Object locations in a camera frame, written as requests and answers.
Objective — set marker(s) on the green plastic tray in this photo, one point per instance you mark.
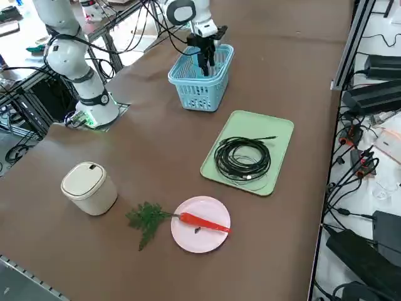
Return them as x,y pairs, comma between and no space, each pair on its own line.
250,125

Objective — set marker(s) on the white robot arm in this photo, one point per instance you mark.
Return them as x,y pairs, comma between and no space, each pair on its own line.
91,81

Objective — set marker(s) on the cream small trash bin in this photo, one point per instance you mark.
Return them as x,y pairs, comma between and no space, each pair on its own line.
91,191

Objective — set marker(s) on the small dark clip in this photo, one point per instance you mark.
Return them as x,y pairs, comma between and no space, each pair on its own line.
196,230

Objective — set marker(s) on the aluminium table edge rail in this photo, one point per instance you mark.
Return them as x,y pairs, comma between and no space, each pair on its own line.
28,276

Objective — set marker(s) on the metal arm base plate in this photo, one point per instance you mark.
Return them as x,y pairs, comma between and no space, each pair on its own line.
123,108

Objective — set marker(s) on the pink round plate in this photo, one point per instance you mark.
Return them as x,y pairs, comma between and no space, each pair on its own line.
200,241

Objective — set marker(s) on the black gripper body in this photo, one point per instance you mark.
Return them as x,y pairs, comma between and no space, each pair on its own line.
200,40

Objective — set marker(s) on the white and pink device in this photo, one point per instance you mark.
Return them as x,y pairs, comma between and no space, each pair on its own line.
388,144

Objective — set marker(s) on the orange and black connector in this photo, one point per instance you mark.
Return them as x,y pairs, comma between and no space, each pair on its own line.
366,166
352,135

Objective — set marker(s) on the long black box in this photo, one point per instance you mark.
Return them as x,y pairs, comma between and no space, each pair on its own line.
372,97

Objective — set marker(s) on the aluminium table side rail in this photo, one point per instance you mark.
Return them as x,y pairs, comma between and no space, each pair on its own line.
351,44

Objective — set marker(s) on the large black power adapter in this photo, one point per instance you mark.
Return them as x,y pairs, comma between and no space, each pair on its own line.
354,254

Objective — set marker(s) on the orange toy carrot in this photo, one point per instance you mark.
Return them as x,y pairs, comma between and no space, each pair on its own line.
203,221

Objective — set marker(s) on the blue plastic basket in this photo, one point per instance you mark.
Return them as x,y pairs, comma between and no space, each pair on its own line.
200,94

